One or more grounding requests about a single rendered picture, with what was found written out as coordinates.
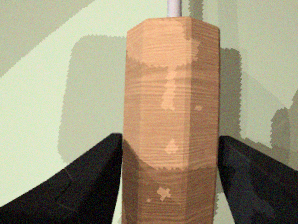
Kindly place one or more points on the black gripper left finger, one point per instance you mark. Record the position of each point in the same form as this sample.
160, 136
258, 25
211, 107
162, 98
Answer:
85, 192

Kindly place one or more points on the wooden-handled tool with metal shaft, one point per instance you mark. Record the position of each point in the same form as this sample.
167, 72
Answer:
171, 120

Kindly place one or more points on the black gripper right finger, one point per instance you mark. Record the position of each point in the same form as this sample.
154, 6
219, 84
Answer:
258, 189

